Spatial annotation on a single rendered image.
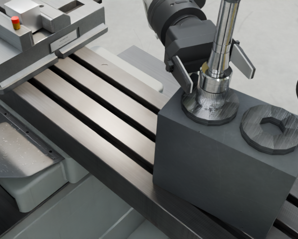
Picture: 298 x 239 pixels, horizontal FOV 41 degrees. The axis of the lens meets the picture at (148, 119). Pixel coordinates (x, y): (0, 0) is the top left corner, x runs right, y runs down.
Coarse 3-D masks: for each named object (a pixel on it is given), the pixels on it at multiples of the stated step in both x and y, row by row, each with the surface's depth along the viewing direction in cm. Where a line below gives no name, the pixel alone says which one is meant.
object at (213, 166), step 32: (192, 96) 62; (160, 128) 63; (192, 128) 59; (224, 128) 60; (256, 128) 58; (288, 128) 58; (160, 160) 69; (192, 160) 64; (224, 160) 60; (256, 160) 56; (288, 160) 56; (192, 192) 69; (224, 192) 64; (256, 192) 60; (288, 192) 57; (256, 224) 65
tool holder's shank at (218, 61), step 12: (228, 0) 49; (240, 0) 49; (228, 12) 50; (228, 24) 51; (216, 36) 53; (228, 36) 52; (216, 48) 54; (228, 48) 54; (216, 60) 55; (228, 60) 55; (216, 72) 56
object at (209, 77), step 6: (204, 66) 58; (204, 72) 57; (210, 72) 57; (228, 72) 57; (204, 78) 57; (210, 78) 56; (216, 78) 56; (222, 78) 56; (228, 78) 56; (216, 84) 56; (222, 84) 57
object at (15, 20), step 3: (12, 18) 87; (15, 18) 87; (18, 18) 87; (12, 21) 87; (15, 21) 87; (18, 21) 87; (12, 24) 87; (15, 24) 87; (18, 24) 88; (15, 27) 88; (18, 27) 88
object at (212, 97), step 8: (200, 80) 58; (200, 88) 59; (208, 88) 57; (216, 88) 57; (224, 88) 57; (200, 96) 59; (208, 96) 58; (216, 96) 58; (224, 96) 59; (200, 104) 60; (208, 104) 59; (216, 104) 59; (224, 104) 61
